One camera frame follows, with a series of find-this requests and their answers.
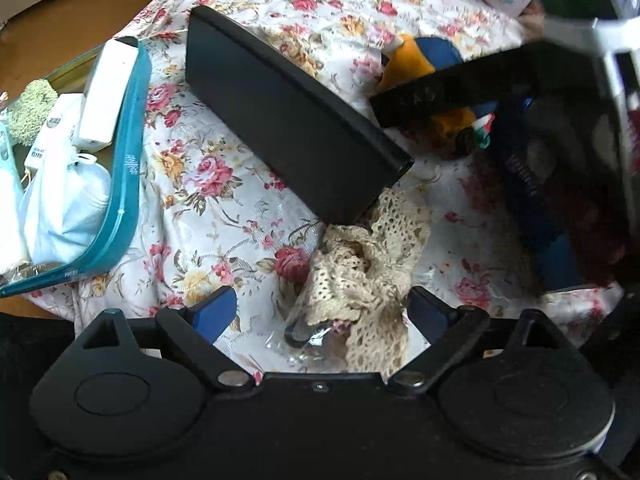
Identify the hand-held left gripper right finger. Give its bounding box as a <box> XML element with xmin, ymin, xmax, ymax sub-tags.
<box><xmin>387</xmin><ymin>286</ymin><xmax>564</xmax><ymax>394</ymax></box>

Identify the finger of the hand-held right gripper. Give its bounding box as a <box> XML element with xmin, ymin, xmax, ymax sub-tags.
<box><xmin>369</xmin><ymin>42</ymin><xmax>547</xmax><ymax>129</ymax></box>

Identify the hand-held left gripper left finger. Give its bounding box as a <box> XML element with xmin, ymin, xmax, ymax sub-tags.
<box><xmin>80</xmin><ymin>286</ymin><xmax>252</xmax><ymax>392</ymax></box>

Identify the cream lace cloth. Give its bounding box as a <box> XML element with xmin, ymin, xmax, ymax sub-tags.
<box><xmin>305</xmin><ymin>187</ymin><xmax>434</xmax><ymax>379</ymax></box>

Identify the large blue tissue pack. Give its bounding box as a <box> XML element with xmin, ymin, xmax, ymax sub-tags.
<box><xmin>492</xmin><ymin>97</ymin><xmax>588</xmax><ymax>293</ymax></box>

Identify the gold tin tray teal rim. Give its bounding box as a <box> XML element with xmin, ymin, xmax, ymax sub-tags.
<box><xmin>0</xmin><ymin>36</ymin><xmax>153</xmax><ymax>299</ymax></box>

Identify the light blue face mask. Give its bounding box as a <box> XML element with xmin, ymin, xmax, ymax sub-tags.
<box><xmin>20</xmin><ymin>152</ymin><xmax>112</xmax><ymax>266</ymax></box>

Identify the white pocket tissue pack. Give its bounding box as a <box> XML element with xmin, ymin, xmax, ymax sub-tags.
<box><xmin>25</xmin><ymin>92</ymin><xmax>84</xmax><ymax>172</ymax></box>
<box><xmin>71</xmin><ymin>40</ymin><xmax>139</xmax><ymax>151</ymax></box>

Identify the yellow blue plush toy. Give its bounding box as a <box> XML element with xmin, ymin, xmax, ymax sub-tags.
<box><xmin>377</xmin><ymin>34</ymin><xmax>497</xmax><ymax>161</ymax></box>

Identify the floral bedsheet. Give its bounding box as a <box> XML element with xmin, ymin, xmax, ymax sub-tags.
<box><xmin>72</xmin><ymin>0</ymin><xmax>640</xmax><ymax>377</ymax></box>

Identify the black box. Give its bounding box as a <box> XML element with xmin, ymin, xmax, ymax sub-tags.
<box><xmin>185</xmin><ymin>6</ymin><xmax>416</xmax><ymax>225</ymax></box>

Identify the green fluffy pom-pom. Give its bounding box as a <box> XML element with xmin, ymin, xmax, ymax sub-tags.
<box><xmin>7</xmin><ymin>80</ymin><xmax>59</xmax><ymax>146</ymax></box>

